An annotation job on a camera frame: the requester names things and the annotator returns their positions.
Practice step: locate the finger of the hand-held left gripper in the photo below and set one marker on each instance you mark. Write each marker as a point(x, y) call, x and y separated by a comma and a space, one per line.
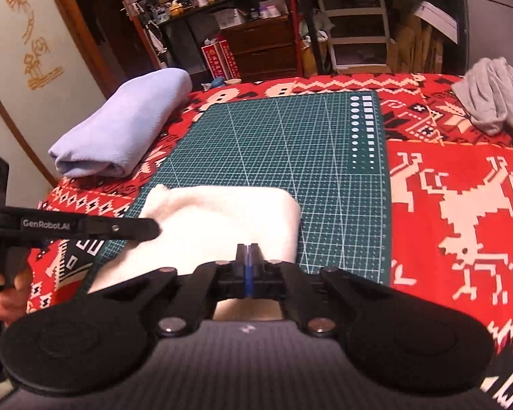
point(128, 228)

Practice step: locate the blue pet bowl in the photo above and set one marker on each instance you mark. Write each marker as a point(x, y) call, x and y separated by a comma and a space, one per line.
point(218, 82)

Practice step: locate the brown wooden door frame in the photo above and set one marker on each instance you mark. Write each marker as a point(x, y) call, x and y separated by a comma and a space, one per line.
point(89, 38)

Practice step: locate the red printed tall box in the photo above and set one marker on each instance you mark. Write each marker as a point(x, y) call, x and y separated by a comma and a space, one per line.
point(211, 62)
point(228, 57)

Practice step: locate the white cardboard box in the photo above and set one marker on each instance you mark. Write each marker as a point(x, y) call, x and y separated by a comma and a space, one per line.
point(436, 19)

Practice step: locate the cream knit sweater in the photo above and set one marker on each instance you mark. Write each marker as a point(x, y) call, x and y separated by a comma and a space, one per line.
point(222, 222)

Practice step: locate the black desk fan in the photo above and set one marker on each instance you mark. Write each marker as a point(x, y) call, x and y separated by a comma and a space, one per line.
point(148, 9)

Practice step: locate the red patterned blanket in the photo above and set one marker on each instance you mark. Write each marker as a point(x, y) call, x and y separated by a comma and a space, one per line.
point(453, 171)

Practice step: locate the white hanging bag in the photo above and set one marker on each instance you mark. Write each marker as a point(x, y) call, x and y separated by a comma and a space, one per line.
point(157, 38)

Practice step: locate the row of upright cardboard sheets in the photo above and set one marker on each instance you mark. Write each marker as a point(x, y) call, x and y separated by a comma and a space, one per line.
point(410, 42)

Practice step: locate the green cutting mat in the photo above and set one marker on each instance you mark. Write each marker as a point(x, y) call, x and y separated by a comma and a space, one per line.
point(282, 145)

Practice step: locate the light blue folded blanket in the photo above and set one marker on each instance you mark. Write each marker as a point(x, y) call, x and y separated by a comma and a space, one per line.
point(124, 124)

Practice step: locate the white plastic drawer unit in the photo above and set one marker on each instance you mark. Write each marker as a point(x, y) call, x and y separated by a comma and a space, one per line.
point(359, 41)

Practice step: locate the person's left hand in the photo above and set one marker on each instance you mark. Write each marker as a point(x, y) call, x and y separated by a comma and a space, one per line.
point(13, 303)

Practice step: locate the yellow figurine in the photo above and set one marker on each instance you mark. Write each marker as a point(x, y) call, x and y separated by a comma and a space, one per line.
point(176, 8)

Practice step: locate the brown wooden drawer cabinet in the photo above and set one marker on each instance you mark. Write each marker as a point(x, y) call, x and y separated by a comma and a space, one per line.
point(260, 55)

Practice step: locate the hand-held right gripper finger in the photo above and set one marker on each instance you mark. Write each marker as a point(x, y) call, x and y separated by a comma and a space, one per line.
point(254, 282)
point(247, 282)

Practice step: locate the cream pet bowl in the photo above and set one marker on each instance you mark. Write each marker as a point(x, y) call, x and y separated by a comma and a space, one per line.
point(233, 81)

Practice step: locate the small white carton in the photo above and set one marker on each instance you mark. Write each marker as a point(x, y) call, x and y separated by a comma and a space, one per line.
point(230, 18)

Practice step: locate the grey garment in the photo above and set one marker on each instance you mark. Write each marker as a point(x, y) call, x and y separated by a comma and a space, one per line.
point(491, 94)

